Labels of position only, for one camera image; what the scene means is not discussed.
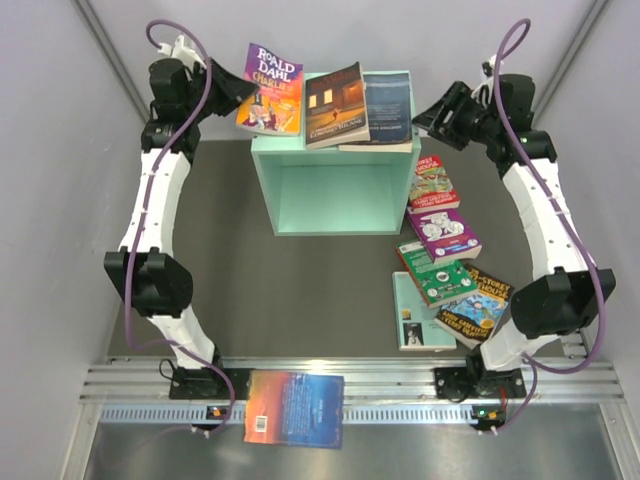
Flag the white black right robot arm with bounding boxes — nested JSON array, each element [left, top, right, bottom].
[[412, 58, 616, 397]]

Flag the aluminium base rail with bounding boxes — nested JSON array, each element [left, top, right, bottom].
[[79, 134, 626, 426]]

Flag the Jane Eyre sunset cover book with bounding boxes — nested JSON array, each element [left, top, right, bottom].
[[244, 370, 345, 449]]

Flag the aluminium left frame post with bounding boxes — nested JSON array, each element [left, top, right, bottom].
[[71, 0, 150, 126]]

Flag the dark blue paperback book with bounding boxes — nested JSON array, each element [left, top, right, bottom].
[[338, 72, 413, 153]]

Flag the Roald Dahl Charlie book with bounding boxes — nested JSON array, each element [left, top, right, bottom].
[[235, 43, 304, 136]]

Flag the red Treehouse paperback book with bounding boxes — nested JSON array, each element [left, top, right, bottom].
[[408, 156, 460, 213]]

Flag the green paperback book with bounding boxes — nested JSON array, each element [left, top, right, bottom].
[[396, 240, 479, 308]]

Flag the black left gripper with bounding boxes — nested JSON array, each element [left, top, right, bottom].
[[181, 56, 256, 122]]

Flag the purple paperback book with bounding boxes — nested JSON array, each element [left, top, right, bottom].
[[406, 207, 483, 264]]

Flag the aluminium right frame post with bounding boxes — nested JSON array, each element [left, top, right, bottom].
[[533, 0, 612, 126]]

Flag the black yellow Storey Treehouse book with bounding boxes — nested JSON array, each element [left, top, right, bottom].
[[434, 264, 515, 350]]

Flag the dark brown Edward Tulane book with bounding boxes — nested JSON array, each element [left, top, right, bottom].
[[304, 62, 370, 150]]

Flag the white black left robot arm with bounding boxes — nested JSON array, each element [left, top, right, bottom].
[[104, 33, 257, 400]]

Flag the aluminium frame post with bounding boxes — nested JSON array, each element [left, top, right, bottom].
[[71, 0, 150, 126], [533, 0, 612, 126]]

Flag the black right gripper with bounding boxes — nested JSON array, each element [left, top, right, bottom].
[[412, 82, 500, 151]]

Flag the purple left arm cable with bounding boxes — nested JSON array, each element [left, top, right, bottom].
[[123, 19, 236, 436]]

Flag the light teal thin book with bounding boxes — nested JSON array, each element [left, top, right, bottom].
[[392, 272, 457, 352]]

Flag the mint green wooden cube shelf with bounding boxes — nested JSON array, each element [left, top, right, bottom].
[[250, 69, 422, 236]]

